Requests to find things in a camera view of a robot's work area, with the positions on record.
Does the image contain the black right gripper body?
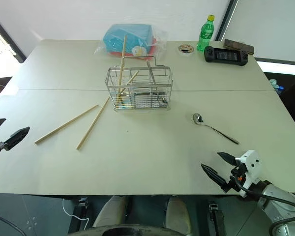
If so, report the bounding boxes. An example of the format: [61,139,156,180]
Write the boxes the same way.
[221,157,248,195]

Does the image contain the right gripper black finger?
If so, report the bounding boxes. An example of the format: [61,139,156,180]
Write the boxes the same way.
[216,151,237,166]
[201,163,229,191]

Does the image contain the pale rounded knee shape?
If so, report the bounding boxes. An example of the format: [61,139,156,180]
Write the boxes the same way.
[91,195,127,228]
[165,195,191,235]

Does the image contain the long wooden chopstick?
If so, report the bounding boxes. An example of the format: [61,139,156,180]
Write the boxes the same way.
[75,96,111,150]
[118,70,139,97]
[34,104,99,145]
[116,34,127,99]

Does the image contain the blue bottle caps cluster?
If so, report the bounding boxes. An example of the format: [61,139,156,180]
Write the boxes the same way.
[268,78,285,95]

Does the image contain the black handheld game console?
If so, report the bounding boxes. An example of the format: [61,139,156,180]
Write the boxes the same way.
[203,45,249,67]

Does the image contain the dark brown flat box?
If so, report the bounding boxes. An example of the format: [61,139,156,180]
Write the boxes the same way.
[223,38,255,55]

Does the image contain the roll of tape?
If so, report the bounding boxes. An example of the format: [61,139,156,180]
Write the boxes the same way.
[177,44,196,56]

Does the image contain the green plastic soda bottle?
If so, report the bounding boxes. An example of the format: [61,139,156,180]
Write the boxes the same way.
[196,14,216,53]

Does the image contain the clear bag with blue items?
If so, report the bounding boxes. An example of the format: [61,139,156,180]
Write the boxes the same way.
[93,23,169,62]

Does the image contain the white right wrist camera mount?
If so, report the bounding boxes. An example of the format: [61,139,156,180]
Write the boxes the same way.
[234,149,262,198]

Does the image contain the black table leg bracket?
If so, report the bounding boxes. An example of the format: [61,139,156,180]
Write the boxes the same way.
[68,196,89,234]
[207,200,227,236]

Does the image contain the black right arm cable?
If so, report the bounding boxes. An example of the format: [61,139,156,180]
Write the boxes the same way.
[236,180,295,212]

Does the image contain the steel spoon with black handle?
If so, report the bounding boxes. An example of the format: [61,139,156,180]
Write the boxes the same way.
[192,112,240,145]

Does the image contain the black floor cable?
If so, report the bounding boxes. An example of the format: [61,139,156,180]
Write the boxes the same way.
[0,212,28,236]

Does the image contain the dark window frame bar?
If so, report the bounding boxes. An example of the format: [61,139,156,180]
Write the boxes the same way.
[214,0,239,42]
[0,9,28,64]

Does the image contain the thin white cable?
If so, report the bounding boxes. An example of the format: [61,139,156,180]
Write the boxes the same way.
[62,198,89,227]

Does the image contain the steel wire cutlery basket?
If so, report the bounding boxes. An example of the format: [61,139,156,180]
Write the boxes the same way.
[104,56,173,112]

